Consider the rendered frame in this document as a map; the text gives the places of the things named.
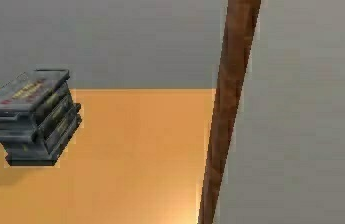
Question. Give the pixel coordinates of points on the dark grey book red print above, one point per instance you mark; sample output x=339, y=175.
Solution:
x=20, y=95

